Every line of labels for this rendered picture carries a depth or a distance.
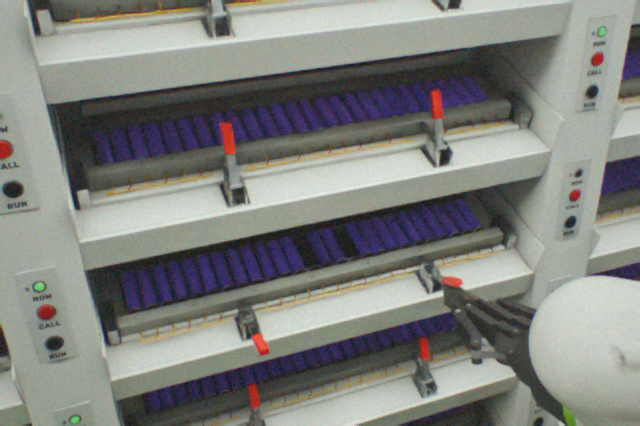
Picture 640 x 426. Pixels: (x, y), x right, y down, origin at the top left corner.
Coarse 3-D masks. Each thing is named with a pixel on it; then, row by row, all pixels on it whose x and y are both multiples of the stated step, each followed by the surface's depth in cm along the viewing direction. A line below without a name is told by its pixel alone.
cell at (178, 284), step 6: (168, 264) 95; (174, 264) 95; (168, 270) 95; (174, 270) 94; (180, 270) 95; (174, 276) 94; (180, 276) 94; (174, 282) 93; (180, 282) 93; (174, 288) 92; (180, 288) 92; (186, 288) 93; (174, 294) 92; (180, 294) 91; (186, 294) 92
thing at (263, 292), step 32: (384, 256) 98; (416, 256) 99; (448, 256) 102; (480, 256) 102; (256, 288) 93; (288, 288) 93; (320, 288) 96; (352, 288) 96; (128, 320) 87; (160, 320) 88; (224, 320) 90
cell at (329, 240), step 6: (324, 228) 102; (330, 228) 103; (324, 234) 102; (330, 234) 101; (324, 240) 101; (330, 240) 101; (336, 240) 101; (330, 246) 100; (336, 246) 100; (330, 252) 100; (336, 252) 99; (342, 252) 99; (336, 258) 98; (342, 258) 98; (336, 264) 99
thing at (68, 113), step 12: (636, 36) 115; (468, 48) 104; (468, 60) 105; (312, 84) 98; (228, 96) 94; (60, 108) 87; (72, 108) 88; (60, 120) 88; (72, 120) 88; (72, 132) 89
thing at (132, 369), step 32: (480, 192) 112; (512, 224) 105; (192, 256) 99; (352, 256) 101; (512, 256) 104; (96, 288) 94; (384, 288) 97; (416, 288) 98; (480, 288) 100; (512, 288) 103; (288, 320) 92; (320, 320) 93; (352, 320) 93; (384, 320) 96; (416, 320) 99; (128, 352) 87; (160, 352) 87; (192, 352) 88; (224, 352) 88; (256, 352) 91; (288, 352) 93; (128, 384) 86; (160, 384) 88
